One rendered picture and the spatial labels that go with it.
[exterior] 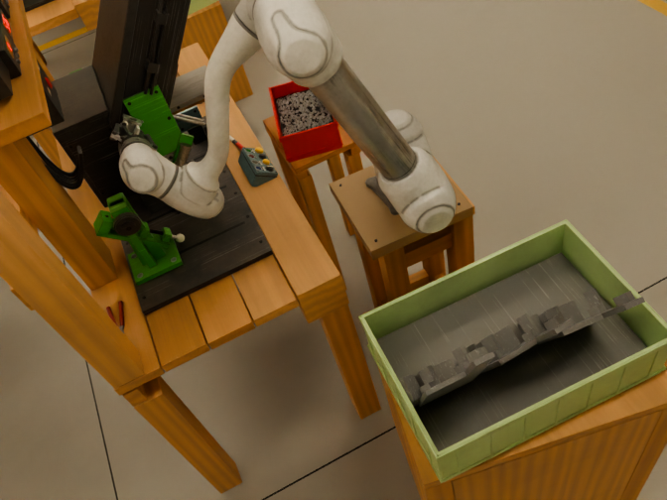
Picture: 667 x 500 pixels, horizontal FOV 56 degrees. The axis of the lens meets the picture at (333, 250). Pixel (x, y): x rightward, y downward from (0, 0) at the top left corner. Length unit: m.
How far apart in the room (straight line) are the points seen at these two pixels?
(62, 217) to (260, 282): 0.58
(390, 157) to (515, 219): 1.57
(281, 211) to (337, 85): 0.70
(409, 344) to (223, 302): 0.56
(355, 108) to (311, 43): 0.24
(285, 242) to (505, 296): 0.66
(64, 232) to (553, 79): 2.77
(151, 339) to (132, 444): 1.01
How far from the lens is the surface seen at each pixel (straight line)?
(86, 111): 2.13
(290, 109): 2.41
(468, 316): 1.72
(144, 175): 1.62
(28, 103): 1.66
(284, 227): 1.95
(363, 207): 1.95
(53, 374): 3.22
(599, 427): 1.67
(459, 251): 2.09
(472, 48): 4.09
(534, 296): 1.76
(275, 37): 1.28
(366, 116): 1.46
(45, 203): 1.86
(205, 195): 1.69
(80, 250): 1.98
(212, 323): 1.83
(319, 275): 1.80
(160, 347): 1.86
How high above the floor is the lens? 2.30
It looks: 49 degrees down
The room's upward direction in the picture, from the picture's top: 17 degrees counter-clockwise
